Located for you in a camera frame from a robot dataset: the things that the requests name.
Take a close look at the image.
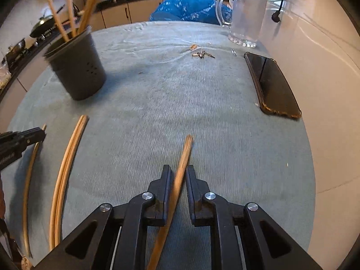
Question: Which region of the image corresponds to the smartphone in clear case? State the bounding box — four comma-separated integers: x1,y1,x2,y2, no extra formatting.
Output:
243,52,302,119

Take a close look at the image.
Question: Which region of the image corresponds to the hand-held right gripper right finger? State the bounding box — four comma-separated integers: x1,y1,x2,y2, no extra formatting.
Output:
186,164,324,270

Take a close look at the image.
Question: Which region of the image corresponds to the glass mug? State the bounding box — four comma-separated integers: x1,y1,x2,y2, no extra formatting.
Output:
215,0,268,48

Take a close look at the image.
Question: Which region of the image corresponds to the blue plastic bag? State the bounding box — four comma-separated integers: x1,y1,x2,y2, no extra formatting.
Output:
149,0,234,25

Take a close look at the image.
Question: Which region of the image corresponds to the black cable with plug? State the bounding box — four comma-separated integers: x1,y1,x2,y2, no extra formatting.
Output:
271,0,291,23

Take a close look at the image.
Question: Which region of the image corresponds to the black perforated utensil holder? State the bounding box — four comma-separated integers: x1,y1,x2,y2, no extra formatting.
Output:
43,26,107,101

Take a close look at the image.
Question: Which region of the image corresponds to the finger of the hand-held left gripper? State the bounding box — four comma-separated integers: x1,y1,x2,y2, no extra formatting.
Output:
0,126,47,158

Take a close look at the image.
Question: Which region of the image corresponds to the black wok with lid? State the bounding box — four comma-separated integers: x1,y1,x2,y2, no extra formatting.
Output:
29,4,66,39

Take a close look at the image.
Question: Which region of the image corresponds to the grey tablecloth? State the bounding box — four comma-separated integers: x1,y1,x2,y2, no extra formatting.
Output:
0,20,317,270

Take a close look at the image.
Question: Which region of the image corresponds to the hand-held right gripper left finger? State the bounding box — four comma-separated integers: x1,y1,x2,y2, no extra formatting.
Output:
34,164,173,270

